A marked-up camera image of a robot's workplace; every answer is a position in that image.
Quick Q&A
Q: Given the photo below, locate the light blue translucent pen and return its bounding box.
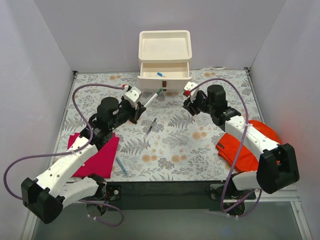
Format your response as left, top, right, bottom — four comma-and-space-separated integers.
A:
115, 156, 128, 175

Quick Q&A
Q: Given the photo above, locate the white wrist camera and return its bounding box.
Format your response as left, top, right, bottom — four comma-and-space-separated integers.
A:
183, 81, 199, 103
122, 84, 142, 109

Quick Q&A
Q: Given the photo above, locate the white green pen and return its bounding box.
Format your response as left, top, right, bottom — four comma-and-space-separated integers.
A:
144, 88, 163, 108

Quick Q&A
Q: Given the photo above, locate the aluminium front frame rail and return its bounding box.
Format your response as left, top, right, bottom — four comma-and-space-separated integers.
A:
22, 185, 312, 240

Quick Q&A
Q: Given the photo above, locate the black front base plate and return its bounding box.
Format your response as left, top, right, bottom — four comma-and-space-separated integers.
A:
77, 180, 257, 212

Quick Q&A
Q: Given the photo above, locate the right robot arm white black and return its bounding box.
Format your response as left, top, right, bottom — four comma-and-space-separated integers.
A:
183, 81, 300, 199

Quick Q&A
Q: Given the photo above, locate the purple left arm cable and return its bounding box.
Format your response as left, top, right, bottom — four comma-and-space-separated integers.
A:
3, 83, 125, 227

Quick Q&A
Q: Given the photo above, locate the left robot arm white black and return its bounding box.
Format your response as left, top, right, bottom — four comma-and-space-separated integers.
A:
21, 97, 146, 224

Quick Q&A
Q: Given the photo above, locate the dark blue pen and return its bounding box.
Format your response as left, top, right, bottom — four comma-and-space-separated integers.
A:
143, 118, 157, 139

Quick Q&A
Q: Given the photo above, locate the orange crumpled cloth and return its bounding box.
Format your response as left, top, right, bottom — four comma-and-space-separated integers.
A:
215, 119, 283, 174

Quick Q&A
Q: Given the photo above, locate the white stacked drawer unit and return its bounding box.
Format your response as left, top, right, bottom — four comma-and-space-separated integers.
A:
138, 30, 193, 63

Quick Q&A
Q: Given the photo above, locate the magenta folded cloth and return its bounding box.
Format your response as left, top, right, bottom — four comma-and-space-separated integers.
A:
72, 133, 120, 179

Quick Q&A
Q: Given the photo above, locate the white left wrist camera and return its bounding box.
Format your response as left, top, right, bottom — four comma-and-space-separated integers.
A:
122, 84, 142, 109

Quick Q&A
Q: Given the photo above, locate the white top drawer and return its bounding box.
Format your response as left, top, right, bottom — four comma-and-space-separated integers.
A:
137, 62, 192, 92

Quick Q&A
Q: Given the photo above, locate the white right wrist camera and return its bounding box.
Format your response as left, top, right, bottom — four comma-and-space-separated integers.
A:
183, 81, 199, 103

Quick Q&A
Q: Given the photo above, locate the floral patterned table mat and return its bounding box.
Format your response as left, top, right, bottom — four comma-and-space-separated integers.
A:
58, 72, 258, 182

